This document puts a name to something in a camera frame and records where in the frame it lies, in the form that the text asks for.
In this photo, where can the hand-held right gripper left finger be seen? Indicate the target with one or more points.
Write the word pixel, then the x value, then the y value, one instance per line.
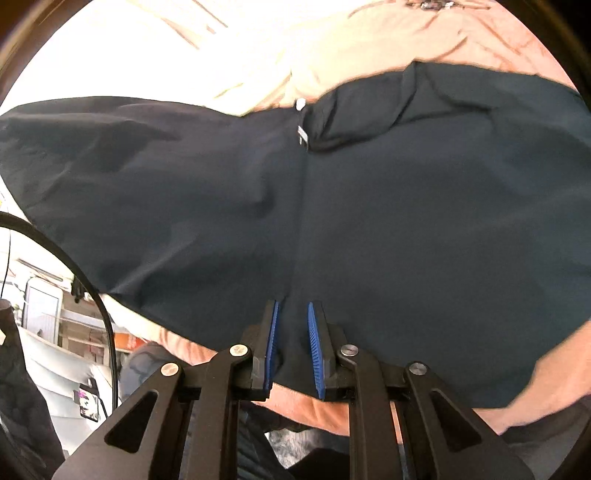
pixel 273 337

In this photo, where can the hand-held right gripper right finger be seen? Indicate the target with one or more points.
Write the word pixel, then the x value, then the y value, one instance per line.
pixel 316 350

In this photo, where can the black pants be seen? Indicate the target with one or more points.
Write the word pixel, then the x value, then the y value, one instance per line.
pixel 415 207

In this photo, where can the person's right leg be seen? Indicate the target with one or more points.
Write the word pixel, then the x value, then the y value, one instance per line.
pixel 258 443

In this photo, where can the person's leg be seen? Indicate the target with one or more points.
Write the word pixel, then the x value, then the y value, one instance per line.
pixel 143 364
pixel 258 443

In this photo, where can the person's left leg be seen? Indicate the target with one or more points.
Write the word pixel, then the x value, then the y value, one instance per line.
pixel 143 364

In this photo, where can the orange box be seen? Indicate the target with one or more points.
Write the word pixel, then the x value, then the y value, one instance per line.
pixel 131 342

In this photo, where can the small black device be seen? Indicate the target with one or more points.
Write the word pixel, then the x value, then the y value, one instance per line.
pixel 87 399

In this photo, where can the dark quilted garment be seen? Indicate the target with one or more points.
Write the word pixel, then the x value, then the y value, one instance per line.
pixel 23 392

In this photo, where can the cream duvet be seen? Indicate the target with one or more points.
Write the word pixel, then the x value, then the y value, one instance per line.
pixel 161 46

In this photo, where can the orange-brown blanket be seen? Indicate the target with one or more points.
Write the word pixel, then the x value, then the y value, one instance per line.
pixel 392 37

